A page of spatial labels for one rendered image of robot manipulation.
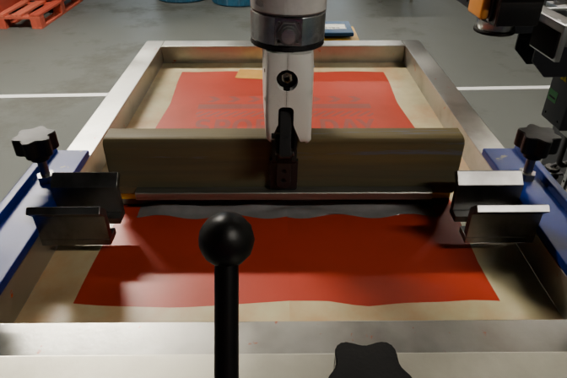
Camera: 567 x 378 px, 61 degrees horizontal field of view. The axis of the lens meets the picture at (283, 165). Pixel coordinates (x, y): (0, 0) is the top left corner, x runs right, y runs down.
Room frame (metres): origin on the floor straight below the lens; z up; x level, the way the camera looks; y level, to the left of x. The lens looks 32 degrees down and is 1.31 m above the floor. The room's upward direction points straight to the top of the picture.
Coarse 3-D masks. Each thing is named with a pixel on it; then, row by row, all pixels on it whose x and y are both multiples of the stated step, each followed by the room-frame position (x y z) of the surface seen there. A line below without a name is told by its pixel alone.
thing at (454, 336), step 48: (144, 48) 0.97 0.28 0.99; (192, 48) 0.98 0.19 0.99; (240, 48) 0.98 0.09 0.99; (336, 48) 0.98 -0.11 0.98; (384, 48) 0.98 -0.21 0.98; (432, 96) 0.77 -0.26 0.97; (96, 144) 0.57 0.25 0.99; (480, 144) 0.57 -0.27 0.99; (0, 336) 0.26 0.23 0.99; (48, 336) 0.26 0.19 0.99; (96, 336) 0.26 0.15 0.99; (144, 336) 0.26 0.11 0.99; (192, 336) 0.26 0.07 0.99; (240, 336) 0.26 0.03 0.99; (288, 336) 0.26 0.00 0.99; (336, 336) 0.26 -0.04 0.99; (384, 336) 0.26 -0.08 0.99; (432, 336) 0.26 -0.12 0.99; (480, 336) 0.26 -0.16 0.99; (528, 336) 0.26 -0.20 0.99
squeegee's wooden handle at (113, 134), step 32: (128, 128) 0.49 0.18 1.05; (160, 128) 0.49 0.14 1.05; (192, 128) 0.49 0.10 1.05; (224, 128) 0.49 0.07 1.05; (256, 128) 0.49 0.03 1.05; (320, 128) 0.49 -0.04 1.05; (352, 128) 0.49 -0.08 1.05; (384, 128) 0.49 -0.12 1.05; (416, 128) 0.49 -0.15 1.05; (448, 128) 0.49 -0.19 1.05; (128, 160) 0.47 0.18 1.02; (160, 160) 0.47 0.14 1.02; (192, 160) 0.47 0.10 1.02; (224, 160) 0.47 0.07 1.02; (256, 160) 0.47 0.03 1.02; (320, 160) 0.47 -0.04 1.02; (352, 160) 0.47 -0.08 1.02; (384, 160) 0.47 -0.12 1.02; (416, 160) 0.47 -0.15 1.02; (448, 160) 0.47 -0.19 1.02; (128, 192) 0.47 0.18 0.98; (448, 192) 0.47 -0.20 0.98
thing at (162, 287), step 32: (192, 96) 0.81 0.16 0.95; (128, 224) 0.44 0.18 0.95; (160, 224) 0.44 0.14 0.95; (192, 224) 0.44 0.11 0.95; (256, 224) 0.44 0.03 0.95; (96, 256) 0.39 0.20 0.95; (128, 256) 0.39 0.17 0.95; (160, 256) 0.39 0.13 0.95; (192, 256) 0.39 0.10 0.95; (256, 256) 0.39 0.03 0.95; (288, 256) 0.39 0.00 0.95; (96, 288) 0.34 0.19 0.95; (128, 288) 0.34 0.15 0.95; (160, 288) 0.34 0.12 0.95; (192, 288) 0.34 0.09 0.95; (256, 288) 0.34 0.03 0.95; (288, 288) 0.34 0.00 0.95
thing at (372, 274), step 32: (384, 96) 0.81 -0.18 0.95; (288, 224) 0.44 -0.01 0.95; (320, 224) 0.44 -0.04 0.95; (352, 224) 0.44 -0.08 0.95; (384, 224) 0.44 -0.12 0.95; (416, 224) 0.44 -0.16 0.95; (448, 224) 0.44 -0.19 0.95; (320, 256) 0.39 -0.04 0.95; (352, 256) 0.39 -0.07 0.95; (384, 256) 0.39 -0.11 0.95; (416, 256) 0.39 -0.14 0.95; (448, 256) 0.39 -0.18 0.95; (320, 288) 0.34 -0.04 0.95; (352, 288) 0.34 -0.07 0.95; (384, 288) 0.34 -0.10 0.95; (416, 288) 0.34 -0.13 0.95; (448, 288) 0.34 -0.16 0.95; (480, 288) 0.34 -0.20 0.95
